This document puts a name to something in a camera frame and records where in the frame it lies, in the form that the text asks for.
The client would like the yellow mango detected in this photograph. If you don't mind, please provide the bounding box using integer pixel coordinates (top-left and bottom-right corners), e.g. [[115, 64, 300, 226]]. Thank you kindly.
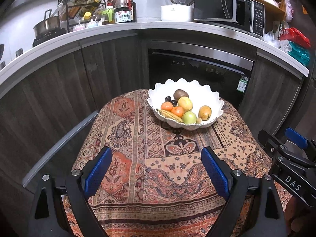
[[198, 105, 212, 121]]

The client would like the green apple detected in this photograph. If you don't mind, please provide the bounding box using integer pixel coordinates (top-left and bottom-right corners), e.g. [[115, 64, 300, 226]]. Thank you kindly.
[[182, 111, 197, 125]]

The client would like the yellow round pear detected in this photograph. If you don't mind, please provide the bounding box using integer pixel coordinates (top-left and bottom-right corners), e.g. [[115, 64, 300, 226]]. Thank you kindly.
[[177, 97, 193, 112]]

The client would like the orange mandarin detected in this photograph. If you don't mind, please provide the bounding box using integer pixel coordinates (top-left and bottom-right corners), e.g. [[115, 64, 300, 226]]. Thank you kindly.
[[171, 106, 184, 118], [161, 102, 174, 111]]

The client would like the brown kiwi fruit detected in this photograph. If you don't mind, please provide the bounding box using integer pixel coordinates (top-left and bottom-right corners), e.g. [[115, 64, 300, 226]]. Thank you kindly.
[[174, 89, 189, 101]]

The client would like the small yellow banana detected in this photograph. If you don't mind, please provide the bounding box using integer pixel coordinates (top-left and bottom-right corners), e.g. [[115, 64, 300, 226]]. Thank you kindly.
[[158, 110, 183, 123]]

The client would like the green energy label sticker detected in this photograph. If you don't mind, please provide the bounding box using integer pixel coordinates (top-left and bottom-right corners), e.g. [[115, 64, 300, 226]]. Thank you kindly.
[[237, 76, 249, 93]]

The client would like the black built-in dishwasher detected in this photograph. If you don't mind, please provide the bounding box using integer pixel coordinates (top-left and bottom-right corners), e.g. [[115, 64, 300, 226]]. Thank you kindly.
[[147, 41, 254, 109]]

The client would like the teal plastic bag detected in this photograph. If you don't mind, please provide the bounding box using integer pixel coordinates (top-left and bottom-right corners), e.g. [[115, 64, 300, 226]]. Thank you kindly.
[[288, 41, 310, 67]]

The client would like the patterned paisley tablecloth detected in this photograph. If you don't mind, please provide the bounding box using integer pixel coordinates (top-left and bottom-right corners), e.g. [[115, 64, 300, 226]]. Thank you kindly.
[[73, 89, 271, 236]]

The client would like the white scalloped fruit bowl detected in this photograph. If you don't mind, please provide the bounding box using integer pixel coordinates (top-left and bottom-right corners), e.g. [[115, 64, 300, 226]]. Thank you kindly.
[[147, 78, 224, 131]]

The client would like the red plastic bag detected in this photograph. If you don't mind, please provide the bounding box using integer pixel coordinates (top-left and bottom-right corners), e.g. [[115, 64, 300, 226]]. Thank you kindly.
[[279, 27, 311, 49]]

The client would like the white plastic bag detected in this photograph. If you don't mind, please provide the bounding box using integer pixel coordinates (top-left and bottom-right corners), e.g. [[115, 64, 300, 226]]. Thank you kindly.
[[261, 21, 292, 53]]

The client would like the black microwave oven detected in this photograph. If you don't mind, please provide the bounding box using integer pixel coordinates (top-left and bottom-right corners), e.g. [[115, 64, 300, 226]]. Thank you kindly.
[[193, 0, 265, 38]]

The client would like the white rice cooker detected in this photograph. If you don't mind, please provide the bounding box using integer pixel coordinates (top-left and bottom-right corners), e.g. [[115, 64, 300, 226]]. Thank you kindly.
[[161, 0, 194, 22]]

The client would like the black gas stove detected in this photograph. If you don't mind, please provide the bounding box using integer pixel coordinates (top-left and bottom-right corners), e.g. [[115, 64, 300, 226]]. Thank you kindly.
[[32, 28, 66, 48]]

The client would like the steel saucepan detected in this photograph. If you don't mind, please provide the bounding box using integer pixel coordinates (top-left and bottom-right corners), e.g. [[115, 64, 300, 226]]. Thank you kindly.
[[33, 9, 60, 39]]

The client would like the large soy sauce bottle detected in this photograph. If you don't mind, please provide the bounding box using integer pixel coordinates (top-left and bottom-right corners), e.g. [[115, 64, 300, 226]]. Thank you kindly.
[[114, 0, 132, 24]]

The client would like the black spice rack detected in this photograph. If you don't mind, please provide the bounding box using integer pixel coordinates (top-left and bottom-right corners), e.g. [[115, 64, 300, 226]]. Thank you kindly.
[[56, 0, 106, 33]]

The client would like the green lidded jar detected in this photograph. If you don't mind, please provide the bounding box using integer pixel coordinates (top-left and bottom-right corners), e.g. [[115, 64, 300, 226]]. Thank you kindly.
[[101, 6, 115, 25]]

